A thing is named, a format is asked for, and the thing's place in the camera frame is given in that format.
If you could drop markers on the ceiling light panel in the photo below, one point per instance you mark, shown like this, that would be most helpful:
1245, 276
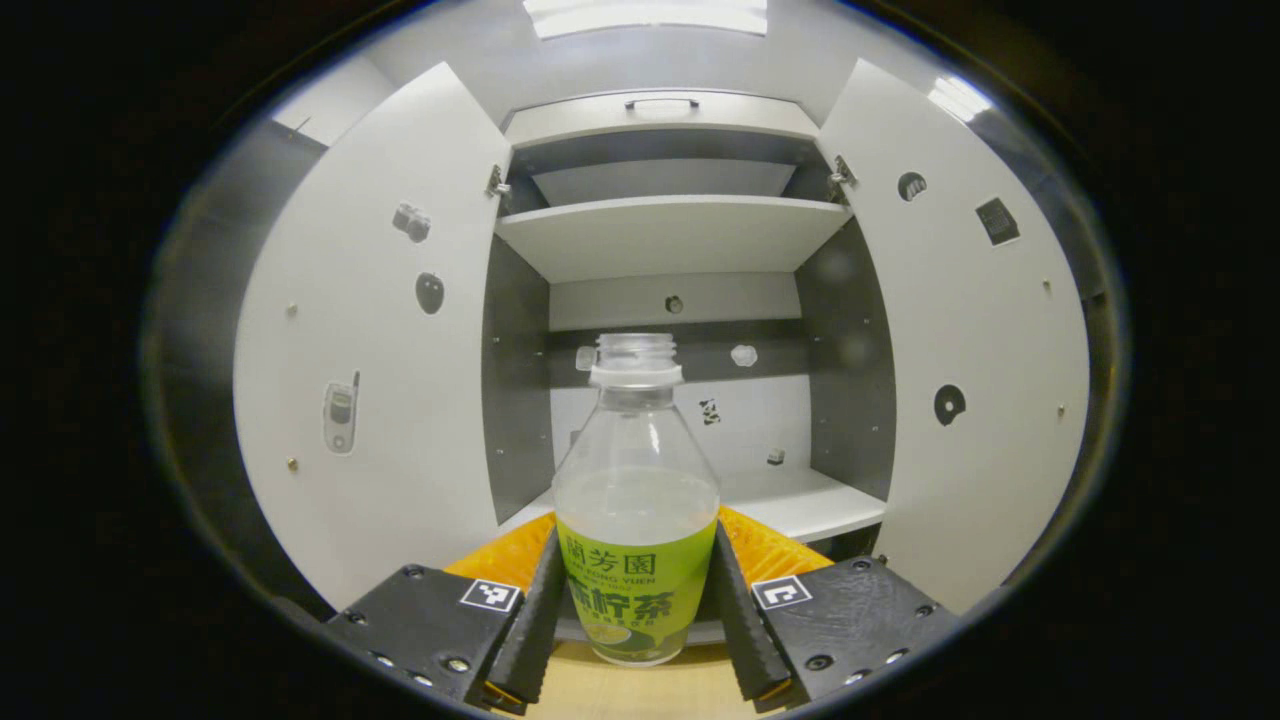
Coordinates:
958, 98
645, 15

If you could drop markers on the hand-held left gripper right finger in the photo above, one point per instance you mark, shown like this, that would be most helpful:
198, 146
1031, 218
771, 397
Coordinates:
745, 640

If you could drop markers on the white cabinet drawer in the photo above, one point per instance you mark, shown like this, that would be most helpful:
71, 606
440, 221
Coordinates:
600, 120

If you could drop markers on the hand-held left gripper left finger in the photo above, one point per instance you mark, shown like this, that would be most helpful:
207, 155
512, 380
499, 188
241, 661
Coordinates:
535, 640

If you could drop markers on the white cabinet shelf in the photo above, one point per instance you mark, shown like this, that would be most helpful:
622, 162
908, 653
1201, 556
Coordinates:
670, 240

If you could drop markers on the green label plastic bottle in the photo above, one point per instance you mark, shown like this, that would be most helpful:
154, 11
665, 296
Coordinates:
635, 500

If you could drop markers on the white cabinet door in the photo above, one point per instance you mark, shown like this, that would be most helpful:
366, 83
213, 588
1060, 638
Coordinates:
380, 350
990, 400

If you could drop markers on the metal door hinge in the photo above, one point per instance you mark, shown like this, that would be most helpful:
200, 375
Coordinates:
842, 172
498, 182

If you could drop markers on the white and grey cabinet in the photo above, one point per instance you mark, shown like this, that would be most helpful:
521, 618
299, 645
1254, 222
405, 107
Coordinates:
850, 370

